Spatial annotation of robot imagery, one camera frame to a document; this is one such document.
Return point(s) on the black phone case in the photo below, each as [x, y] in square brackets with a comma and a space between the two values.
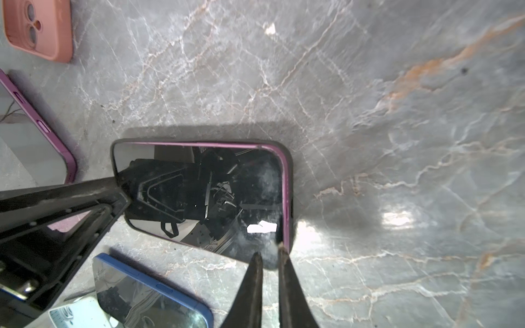
[290, 184]

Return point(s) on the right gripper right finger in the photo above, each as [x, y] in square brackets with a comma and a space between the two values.
[293, 307]

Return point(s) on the light blue phone case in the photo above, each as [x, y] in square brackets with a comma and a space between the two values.
[82, 311]

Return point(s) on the blue-edged phone left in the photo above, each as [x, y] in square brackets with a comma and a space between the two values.
[137, 300]

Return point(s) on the pink phone case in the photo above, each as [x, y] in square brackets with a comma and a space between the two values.
[41, 28]

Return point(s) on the black phone centre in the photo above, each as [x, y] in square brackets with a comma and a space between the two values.
[32, 155]

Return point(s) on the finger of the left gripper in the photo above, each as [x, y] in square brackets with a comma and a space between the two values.
[47, 233]

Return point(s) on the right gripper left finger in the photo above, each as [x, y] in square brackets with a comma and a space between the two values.
[246, 310]

